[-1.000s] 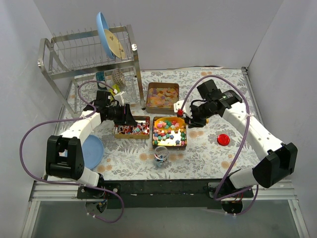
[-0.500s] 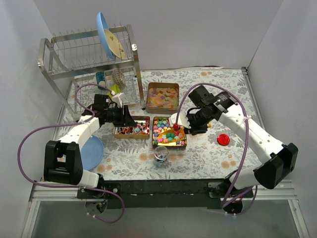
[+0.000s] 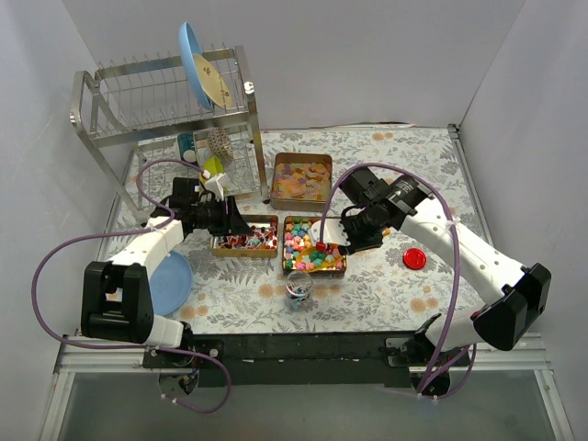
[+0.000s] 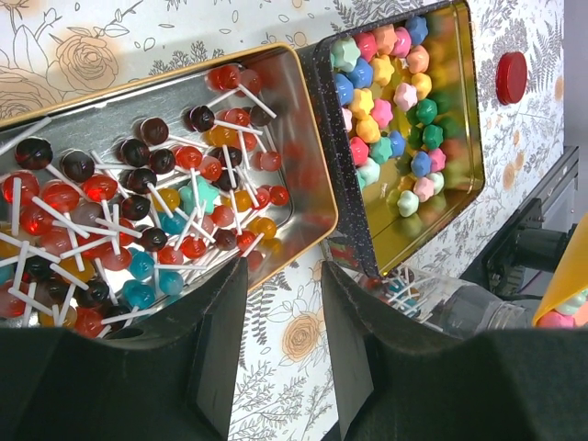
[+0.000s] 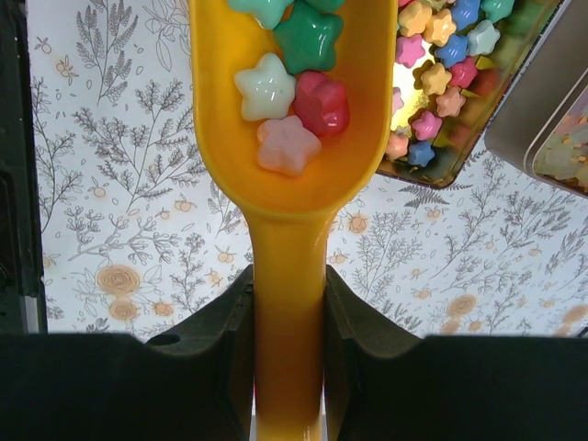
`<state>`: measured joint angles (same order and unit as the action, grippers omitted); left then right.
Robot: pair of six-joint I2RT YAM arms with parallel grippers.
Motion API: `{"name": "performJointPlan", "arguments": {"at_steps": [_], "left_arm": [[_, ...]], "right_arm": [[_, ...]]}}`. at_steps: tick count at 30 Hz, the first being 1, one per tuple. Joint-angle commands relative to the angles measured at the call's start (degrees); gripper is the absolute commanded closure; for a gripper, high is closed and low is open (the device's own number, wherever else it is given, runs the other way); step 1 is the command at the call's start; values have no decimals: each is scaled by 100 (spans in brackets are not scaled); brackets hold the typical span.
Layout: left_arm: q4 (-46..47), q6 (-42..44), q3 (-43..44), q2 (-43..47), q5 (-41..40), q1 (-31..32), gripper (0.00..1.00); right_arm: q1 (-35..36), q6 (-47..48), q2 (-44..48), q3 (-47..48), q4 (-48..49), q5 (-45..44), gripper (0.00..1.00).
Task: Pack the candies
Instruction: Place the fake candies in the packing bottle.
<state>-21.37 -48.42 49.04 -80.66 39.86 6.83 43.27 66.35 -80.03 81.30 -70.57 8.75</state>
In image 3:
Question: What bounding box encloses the tin of lollipops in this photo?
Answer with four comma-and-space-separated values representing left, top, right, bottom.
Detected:
210, 215, 278, 258

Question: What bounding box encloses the tin of star candies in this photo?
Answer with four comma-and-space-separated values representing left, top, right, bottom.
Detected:
282, 216, 347, 279

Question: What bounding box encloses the tin of pastel gummies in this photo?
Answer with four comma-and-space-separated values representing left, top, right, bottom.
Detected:
270, 153, 333, 212

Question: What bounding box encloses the yellow plastic scoop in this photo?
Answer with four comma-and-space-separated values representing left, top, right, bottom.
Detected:
293, 245, 346, 273

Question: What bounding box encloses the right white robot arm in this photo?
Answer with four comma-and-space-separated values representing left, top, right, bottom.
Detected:
337, 165, 551, 366

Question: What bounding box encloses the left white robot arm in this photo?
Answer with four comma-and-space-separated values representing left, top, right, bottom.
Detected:
81, 177, 253, 368

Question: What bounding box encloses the floral table mat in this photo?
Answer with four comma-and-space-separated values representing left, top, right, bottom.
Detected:
86, 127, 514, 335

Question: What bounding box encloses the green bowl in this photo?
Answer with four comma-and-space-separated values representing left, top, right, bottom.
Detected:
202, 155, 224, 177

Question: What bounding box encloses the red jar lid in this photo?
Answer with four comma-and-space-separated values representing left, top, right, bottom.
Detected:
402, 248, 427, 270

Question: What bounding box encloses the blue white mug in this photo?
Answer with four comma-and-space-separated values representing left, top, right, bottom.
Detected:
175, 132, 198, 165

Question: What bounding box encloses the blue plate on table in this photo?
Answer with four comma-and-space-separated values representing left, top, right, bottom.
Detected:
150, 251, 194, 316

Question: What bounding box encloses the clear glass jar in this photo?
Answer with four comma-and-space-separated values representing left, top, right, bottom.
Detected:
286, 271, 313, 310

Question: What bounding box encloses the steel dish rack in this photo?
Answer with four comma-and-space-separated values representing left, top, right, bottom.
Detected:
70, 46, 270, 222

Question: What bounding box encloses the cream floral plate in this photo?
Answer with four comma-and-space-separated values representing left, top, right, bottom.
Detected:
193, 54, 233, 110

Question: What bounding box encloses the blue plate in rack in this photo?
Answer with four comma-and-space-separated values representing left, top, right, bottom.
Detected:
178, 22, 213, 111

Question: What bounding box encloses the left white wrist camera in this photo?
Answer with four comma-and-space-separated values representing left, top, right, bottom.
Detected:
204, 173, 229, 201

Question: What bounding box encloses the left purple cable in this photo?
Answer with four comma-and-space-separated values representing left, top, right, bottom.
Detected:
30, 158, 232, 413

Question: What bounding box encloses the purple cable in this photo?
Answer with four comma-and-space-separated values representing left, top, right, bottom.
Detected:
30, 158, 232, 413
319, 163, 477, 401

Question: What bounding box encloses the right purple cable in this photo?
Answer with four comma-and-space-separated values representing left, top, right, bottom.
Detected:
319, 163, 477, 401

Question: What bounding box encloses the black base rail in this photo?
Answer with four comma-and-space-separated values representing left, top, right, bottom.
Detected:
141, 331, 472, 390

